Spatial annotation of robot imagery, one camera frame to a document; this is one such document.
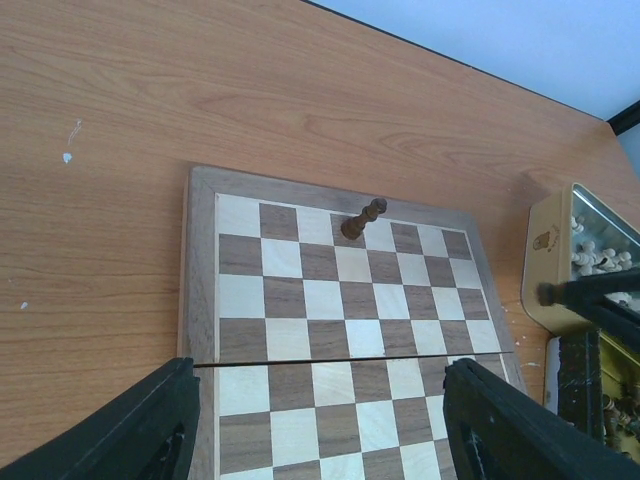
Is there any dark wooden chess piece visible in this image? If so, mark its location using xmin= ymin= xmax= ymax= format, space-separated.
xmin=340 ymin=198 xmax=387 ymax=240

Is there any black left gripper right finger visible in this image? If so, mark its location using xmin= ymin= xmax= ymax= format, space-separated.
xmin=443 ymin=358 xmax=639 ymax=479

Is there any pile of dark chess pieces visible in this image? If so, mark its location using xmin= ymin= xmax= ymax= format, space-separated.
xmin=603 ymin=383 xmax=639 ymax=453

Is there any black frame post right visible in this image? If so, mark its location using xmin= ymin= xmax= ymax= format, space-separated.
xmin=607 ymin=100 xmax=640 ymax=136

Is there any silver tin tray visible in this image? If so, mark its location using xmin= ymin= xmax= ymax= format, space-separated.
xmin=521 ymin=183 xmax=639 ymax=336

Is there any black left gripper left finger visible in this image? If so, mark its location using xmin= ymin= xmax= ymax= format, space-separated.
xmin=1 ymin=357 xmax=200 ymax=479

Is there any gold tin tray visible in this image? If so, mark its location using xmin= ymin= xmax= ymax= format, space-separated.
xmin=544 ymin=329 xmax=640 ymax=461

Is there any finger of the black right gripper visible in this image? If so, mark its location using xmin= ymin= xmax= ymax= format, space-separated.
xmin=536 ymin=268 xmax=639 ymax=345

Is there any pile of white chess pieces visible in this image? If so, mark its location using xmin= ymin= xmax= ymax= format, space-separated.
xmin=570 ymin=215 xmax=639 ymax=312

